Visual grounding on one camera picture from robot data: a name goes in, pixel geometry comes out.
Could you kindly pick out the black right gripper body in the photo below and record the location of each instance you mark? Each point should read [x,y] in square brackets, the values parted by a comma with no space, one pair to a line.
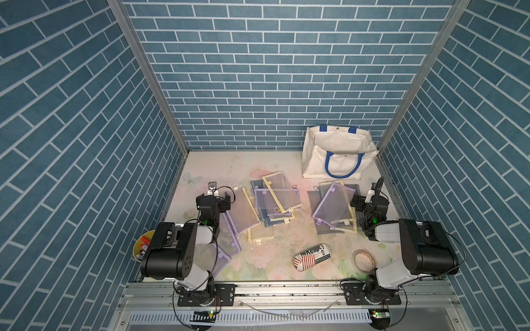
[362,207]

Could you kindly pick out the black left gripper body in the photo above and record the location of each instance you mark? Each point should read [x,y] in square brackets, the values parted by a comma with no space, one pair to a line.
[221,207]

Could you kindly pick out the purple mesh pencil pouch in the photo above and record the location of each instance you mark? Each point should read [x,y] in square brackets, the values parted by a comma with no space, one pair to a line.
[333,202]

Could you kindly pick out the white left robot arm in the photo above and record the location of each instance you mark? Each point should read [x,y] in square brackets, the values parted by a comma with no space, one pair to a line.
[171,251]

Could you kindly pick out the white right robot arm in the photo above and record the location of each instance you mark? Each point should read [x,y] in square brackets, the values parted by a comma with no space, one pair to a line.
[426,250]

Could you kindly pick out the blue mesh pouch centre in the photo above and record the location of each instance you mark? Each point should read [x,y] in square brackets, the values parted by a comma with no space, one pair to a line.
[265,217]

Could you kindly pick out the yellow mesh pouch centre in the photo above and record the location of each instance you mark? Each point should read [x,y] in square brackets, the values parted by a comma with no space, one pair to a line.
[276,181]

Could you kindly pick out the white canvas tote bag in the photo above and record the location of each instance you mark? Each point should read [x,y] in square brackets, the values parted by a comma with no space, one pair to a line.
[337,152]

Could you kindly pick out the brown tape roll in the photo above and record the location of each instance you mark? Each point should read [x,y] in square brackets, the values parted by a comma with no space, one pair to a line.
[363,261]

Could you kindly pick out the yellow bowl with items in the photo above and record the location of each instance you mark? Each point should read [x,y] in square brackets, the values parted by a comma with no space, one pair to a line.
[141,246]

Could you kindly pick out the crushed striped drink can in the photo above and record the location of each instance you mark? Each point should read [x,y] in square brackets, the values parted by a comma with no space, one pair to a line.
[312,257]

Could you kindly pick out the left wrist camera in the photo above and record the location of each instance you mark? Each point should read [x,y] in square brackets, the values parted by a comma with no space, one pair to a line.
[212,189]

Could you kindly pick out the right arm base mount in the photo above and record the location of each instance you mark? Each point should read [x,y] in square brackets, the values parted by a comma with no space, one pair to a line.
[357,293]

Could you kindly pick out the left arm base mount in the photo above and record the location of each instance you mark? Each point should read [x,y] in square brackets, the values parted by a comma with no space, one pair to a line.
[214,295]

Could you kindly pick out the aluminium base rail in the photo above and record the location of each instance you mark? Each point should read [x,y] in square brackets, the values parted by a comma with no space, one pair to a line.
[290,305]

